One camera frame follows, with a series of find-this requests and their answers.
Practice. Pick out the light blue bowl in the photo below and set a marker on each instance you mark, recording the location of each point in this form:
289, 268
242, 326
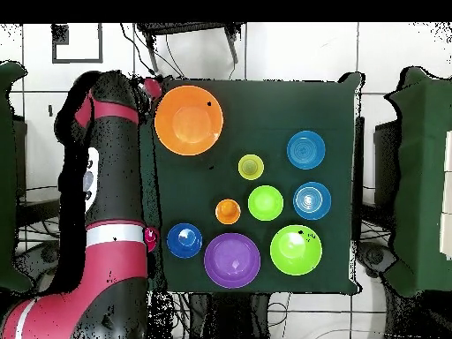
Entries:
312, 200
305, 149

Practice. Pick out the black stool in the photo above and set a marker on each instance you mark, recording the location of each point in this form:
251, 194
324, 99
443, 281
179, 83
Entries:
190, 27

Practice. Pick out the orange cup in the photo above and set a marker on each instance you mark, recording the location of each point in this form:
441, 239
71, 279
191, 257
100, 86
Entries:
227, 211

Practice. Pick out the black square floor frame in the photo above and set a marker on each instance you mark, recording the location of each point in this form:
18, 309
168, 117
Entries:
60, 35

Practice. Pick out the dark blue bowl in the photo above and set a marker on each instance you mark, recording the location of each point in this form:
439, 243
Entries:
184, 241

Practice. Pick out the black metal stand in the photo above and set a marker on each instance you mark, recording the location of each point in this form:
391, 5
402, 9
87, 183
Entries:
39, 212
386, 159

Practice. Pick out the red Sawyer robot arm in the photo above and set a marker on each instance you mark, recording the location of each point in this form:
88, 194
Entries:
113, 176

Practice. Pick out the yellow cup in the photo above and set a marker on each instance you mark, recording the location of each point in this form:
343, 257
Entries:
250, 167

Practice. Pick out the dark green tablecloth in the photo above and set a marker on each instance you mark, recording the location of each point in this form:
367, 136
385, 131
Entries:
282, 106

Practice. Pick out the red cup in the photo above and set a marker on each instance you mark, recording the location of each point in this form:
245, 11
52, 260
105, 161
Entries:
152, 238

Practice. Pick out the large orange bowl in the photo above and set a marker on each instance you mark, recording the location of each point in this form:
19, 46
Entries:
189, 120

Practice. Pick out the green cloth side table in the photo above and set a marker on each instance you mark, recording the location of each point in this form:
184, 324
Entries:
7, 176
420, 176

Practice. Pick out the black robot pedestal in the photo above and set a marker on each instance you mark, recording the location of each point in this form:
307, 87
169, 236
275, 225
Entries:
229, 317

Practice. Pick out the white boxes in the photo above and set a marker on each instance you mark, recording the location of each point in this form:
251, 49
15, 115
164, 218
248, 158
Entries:
447, 197

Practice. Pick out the large green bowl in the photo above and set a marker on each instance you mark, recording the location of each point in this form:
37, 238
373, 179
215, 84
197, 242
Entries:
296, 250

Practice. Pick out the purple bowl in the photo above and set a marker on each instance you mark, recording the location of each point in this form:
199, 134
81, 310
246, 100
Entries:
232, 260

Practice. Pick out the small green bowl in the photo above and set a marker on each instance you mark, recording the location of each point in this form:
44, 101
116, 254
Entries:
265, 202

